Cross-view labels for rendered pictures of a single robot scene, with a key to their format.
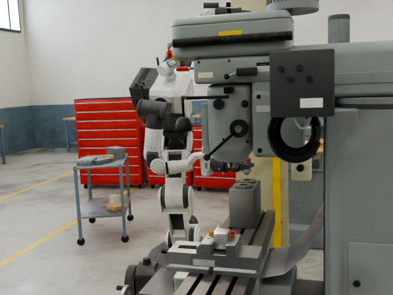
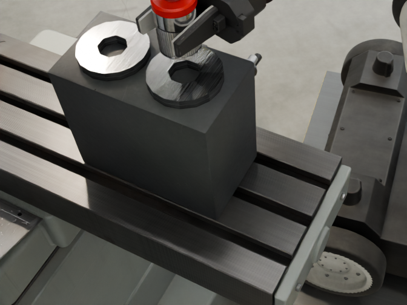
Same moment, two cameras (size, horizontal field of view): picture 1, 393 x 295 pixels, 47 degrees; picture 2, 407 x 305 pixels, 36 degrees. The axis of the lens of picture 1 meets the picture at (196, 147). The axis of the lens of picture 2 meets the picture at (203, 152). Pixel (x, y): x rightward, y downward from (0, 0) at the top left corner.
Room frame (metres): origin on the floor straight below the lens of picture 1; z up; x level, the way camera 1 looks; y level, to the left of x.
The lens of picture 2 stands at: (2.38, -0.72, 1.66)
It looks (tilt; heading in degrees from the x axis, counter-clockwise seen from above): 53 degrees down; 109
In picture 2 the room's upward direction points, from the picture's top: 8 degrees counter-clockwise
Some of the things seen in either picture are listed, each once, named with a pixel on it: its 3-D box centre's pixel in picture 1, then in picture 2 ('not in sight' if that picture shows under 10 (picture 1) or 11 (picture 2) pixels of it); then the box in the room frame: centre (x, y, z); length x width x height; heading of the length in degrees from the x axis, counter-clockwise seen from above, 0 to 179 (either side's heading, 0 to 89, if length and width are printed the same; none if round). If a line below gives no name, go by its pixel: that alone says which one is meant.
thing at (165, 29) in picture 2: (246, 166); (177, 25); (2.20, -0.25, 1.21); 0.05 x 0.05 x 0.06
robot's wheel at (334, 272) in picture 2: not in sight; (334, 261); (2.41, -0.12, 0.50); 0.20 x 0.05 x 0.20; 173
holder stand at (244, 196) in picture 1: (245, 202); (159, 113); (2.16, -0.23, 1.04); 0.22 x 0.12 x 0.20; 163
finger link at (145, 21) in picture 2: (243, 167); (157, 9); (2.18, -0.23, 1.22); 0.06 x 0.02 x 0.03; 59
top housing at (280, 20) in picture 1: (233, 37); not in sight; (1.85, -0.17, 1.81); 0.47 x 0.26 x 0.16; 74
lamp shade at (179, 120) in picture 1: (183, 123); not in sight; (1.91, 0.05, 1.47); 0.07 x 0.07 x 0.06
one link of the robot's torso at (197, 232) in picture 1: (183, 236); not in sight; (2.72, 0.11, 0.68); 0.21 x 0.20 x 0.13; 173
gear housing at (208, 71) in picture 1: (240, 70); not in sight; (1.84, -0.19, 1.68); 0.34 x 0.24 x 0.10; 74
